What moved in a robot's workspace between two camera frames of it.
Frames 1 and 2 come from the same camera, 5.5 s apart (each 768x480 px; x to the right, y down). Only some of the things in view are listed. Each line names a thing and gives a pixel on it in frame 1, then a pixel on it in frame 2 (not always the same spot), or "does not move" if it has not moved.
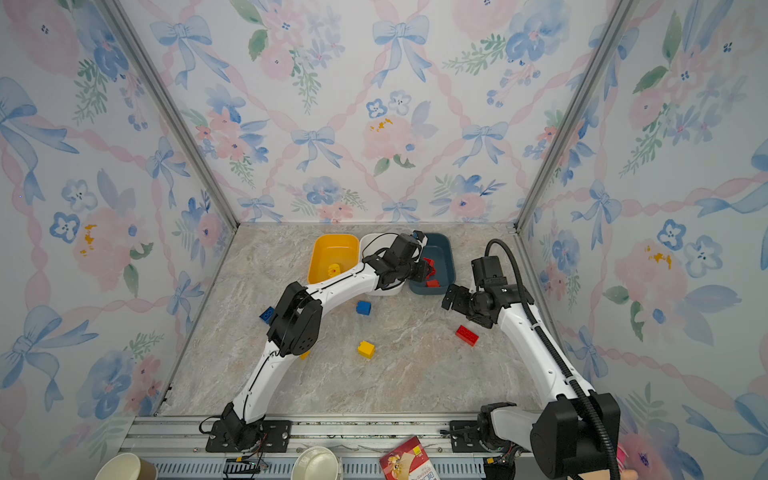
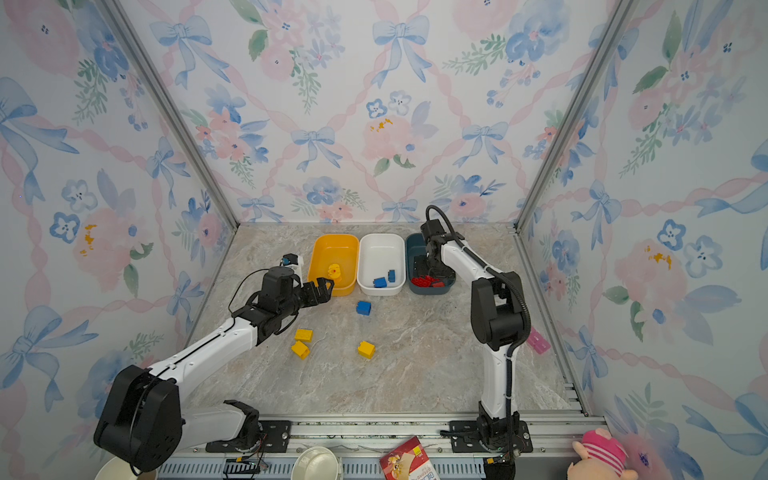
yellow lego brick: (367, 349) does not move
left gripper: (423, 271) → (324, 294)
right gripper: (459, 303) → (419, 269)
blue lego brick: (363, 307) does not move
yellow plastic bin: (331, 254) does not move
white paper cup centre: (317, 463) does not move
